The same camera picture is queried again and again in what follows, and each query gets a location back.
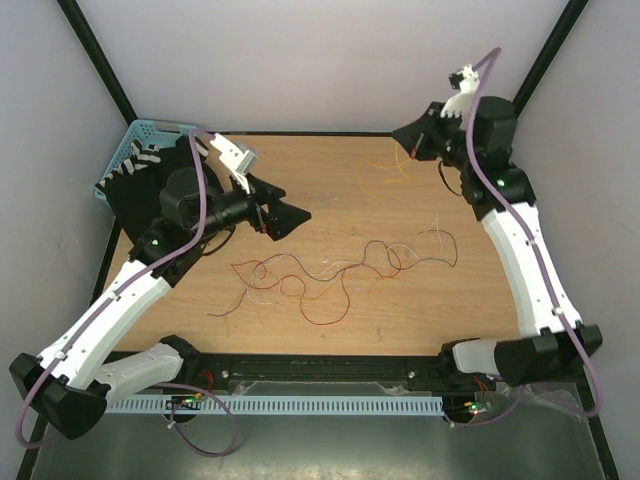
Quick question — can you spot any striped black white cloth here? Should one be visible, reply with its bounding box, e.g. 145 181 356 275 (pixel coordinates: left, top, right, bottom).
95 136 195 195

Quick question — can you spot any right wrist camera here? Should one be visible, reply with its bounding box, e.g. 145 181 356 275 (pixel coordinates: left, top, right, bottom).
440 64 480 119

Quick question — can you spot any black enclosure frame post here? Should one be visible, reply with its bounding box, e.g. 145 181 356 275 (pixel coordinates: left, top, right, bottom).
57 0 138 125

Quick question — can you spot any right rear frame post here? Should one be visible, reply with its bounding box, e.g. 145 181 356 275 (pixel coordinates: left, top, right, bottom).
512 0 589 117

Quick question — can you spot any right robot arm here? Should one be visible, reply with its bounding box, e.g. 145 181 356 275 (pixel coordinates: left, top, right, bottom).
392 96 602 389

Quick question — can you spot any red wire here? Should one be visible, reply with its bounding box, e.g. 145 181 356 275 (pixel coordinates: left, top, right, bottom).
231 239 403 326

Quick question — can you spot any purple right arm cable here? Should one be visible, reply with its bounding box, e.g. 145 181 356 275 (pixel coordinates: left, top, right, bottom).
444 46 604 426

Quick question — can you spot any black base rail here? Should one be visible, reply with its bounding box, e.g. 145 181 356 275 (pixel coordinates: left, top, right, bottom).
99 352 501 401

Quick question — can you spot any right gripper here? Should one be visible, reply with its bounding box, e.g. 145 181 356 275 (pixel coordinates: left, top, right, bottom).
393 101 480 173

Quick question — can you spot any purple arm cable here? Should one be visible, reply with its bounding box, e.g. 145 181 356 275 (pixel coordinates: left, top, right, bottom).
14 127 241 456
444 46 604 426

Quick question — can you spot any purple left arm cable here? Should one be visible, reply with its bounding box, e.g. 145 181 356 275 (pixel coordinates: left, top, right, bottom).
14 127 241 456

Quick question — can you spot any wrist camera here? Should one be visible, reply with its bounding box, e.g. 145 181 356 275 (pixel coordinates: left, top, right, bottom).
209 133 258 194
440 64 480 119

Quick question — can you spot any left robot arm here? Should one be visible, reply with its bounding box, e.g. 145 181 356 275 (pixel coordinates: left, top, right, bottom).
9 168 311 440

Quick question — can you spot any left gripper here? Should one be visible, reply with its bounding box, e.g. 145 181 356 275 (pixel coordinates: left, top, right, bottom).
191 171 311 242

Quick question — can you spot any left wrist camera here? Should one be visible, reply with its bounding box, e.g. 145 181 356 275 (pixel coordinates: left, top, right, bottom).
209 133 258 194

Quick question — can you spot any blue plastic basket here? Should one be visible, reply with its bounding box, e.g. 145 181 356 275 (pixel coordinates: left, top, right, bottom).
94 118 200 207

